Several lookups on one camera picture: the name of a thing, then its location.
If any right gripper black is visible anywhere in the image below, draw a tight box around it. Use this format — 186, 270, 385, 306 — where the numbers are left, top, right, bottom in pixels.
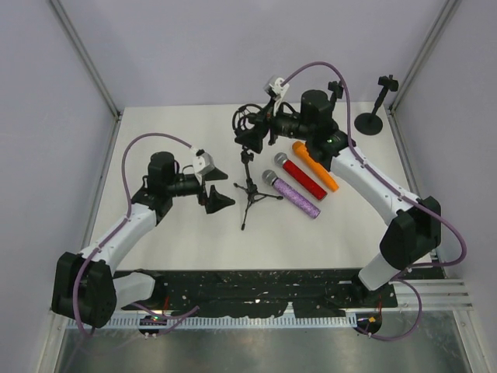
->
235, 98, 313, 155

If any black tripod stand shock mount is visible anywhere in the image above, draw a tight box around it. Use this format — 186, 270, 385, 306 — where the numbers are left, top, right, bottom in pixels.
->
231, 103, 283, 231

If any red microphone silver grille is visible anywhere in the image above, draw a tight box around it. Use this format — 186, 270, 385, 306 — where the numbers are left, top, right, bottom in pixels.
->
273, 152, 328, 203

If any orange microphone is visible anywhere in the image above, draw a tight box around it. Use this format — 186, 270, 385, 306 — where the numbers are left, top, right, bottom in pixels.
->
292, 141, 339, 192

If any black round-base mic stand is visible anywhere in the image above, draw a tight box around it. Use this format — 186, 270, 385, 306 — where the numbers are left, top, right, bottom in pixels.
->
328, 81, 344, 105

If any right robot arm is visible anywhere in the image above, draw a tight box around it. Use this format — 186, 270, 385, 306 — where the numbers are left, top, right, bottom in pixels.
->
231, 89, 441, 306

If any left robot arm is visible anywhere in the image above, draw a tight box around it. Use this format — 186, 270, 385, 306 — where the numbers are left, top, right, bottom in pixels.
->
51, 151, 234, 328

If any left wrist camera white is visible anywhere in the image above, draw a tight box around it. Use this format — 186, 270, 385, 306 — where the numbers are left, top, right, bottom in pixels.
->
189, 147, 215, 178

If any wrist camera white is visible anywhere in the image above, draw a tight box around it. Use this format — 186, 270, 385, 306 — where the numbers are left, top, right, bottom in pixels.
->
189, 147, 215, 178
264, 76, 290, 115

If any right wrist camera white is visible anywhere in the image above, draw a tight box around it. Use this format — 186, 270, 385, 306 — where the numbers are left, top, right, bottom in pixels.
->
264, 76, 290, 115

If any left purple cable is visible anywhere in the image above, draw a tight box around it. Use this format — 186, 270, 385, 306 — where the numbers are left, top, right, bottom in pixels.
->
73, 133, 203, 338

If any black front rail base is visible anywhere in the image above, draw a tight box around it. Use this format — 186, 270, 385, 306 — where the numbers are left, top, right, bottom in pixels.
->
122, 268, 398, 319

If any white slotted cable duct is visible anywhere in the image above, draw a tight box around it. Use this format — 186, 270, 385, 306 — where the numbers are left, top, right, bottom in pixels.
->
105, 313, 356, 329

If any right aluminium frame post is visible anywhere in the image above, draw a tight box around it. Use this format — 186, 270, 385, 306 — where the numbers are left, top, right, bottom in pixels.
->
388, 0, 462, 114

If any aluminium frame post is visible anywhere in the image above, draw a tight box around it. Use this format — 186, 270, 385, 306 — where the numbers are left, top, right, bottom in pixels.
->
388, 0, 462, 114
47, 0, 121, 120

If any left aluminium frame post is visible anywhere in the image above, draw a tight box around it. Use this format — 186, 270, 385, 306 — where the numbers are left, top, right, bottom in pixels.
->
47, 0, 121, 120

